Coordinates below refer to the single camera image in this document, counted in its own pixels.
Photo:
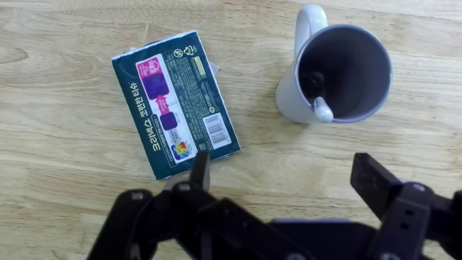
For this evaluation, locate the dark green snack packet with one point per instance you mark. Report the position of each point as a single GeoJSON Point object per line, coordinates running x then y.
{"type": "Point", "coordinates": [178, 106]}

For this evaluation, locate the white mug with grey interior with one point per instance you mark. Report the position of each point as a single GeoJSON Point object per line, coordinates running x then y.
{"type": "Point", "coordinates": [292, 95]}

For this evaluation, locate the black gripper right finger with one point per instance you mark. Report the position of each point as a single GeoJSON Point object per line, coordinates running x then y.
{"type": "Point", "coordinates": [409, 217]}

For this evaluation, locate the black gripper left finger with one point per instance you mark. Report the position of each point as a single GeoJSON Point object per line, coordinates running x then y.
{"type": "Point", "coordinates": [192, 226]}

